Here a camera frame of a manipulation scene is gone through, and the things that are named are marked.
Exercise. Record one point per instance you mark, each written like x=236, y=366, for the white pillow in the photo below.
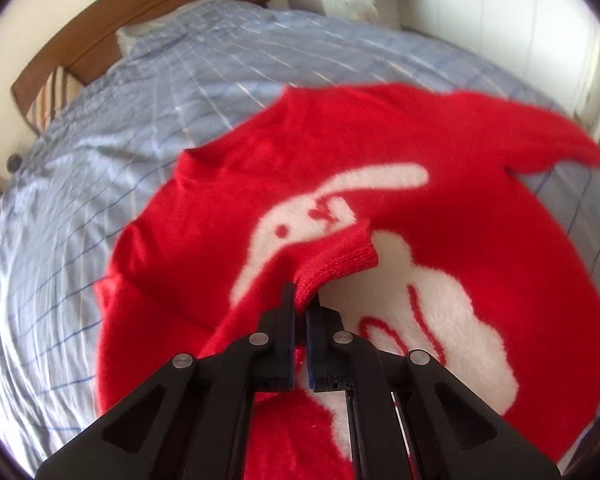
x=130, y=37

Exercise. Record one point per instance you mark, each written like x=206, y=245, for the blue striped duvet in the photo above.
x=130, y=135

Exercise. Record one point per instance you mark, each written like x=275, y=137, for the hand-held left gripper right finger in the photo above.
x=314, y=341

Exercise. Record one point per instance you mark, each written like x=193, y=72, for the striped pillow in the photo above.
x=50, y=102

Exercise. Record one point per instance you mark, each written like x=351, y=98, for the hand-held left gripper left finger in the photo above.
x=286, y=331

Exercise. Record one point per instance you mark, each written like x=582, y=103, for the red sweater with white rabbit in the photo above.
x=430, y=135

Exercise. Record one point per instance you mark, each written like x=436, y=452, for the black round object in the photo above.
x=15, y=163

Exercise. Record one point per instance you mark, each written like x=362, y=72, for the white wardrobe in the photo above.
x=505, y=10

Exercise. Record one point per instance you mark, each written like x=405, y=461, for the wooden headboard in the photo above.
x=130, y=15

